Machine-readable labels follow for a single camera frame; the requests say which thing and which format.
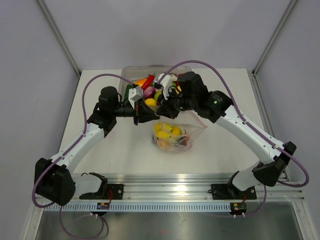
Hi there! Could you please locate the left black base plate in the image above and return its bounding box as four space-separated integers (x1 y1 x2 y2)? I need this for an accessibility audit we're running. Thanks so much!
79 183 124 200

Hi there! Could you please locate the orange yellow toy mango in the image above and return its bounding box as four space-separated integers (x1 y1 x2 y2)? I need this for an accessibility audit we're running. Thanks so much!
134 78 148 87

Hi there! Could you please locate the yellow toy lemon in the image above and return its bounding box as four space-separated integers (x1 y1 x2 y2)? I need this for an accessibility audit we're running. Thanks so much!
144 98 157 107

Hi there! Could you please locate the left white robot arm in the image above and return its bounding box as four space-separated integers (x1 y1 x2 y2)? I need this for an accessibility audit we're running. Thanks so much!
32 85 159 206

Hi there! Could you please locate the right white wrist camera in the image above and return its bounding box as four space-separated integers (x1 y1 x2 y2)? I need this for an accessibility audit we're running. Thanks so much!
153 73 172 100

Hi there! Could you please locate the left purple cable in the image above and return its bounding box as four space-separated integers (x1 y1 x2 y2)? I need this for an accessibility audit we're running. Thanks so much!
31 73 137 237

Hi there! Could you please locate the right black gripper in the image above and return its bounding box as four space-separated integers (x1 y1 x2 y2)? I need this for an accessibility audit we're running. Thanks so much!
156 86 197 120

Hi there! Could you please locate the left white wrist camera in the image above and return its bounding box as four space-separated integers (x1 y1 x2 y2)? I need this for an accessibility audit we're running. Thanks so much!
128 86 144 108

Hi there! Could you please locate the yellow toy banana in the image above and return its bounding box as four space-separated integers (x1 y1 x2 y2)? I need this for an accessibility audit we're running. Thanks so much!
153 121 173 139

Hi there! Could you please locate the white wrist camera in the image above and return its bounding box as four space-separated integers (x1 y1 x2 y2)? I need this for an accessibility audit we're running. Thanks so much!
128 86 144 108
153 73 172 100

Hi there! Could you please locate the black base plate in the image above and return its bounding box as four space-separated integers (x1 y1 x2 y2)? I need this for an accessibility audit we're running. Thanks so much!
208 183 257 200
79 183 124 200

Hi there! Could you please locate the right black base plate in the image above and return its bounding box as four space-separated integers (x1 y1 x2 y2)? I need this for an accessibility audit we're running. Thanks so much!
208 183 257 200

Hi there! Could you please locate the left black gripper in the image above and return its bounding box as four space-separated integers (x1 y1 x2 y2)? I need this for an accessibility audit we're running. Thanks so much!
111 97 160 126

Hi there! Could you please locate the red toy chili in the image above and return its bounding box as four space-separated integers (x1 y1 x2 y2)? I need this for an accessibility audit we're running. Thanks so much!
141 75 155 90

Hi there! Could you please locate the clear plastic food container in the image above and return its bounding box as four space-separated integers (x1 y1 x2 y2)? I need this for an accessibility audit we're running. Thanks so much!
118 65 191 112

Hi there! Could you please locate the purple toy onion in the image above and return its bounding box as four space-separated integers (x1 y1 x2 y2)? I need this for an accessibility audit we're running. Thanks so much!
143 86 156 99

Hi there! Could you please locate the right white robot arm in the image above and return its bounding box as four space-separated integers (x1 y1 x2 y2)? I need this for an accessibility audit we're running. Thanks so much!
154 71 297 200

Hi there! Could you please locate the clear zip top bag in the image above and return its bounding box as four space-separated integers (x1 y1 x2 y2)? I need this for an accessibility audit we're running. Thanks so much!
152 111 207 152

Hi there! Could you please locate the green toy cucumber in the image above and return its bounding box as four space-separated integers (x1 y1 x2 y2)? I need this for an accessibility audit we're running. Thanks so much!
124 84 133 99

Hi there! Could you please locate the aluminium mounting rail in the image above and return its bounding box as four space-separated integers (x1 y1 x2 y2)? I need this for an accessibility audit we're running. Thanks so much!
33 173 306 203

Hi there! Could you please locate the white slotted cable duct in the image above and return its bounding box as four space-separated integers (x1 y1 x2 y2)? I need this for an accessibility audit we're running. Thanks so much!
46 201 231 213

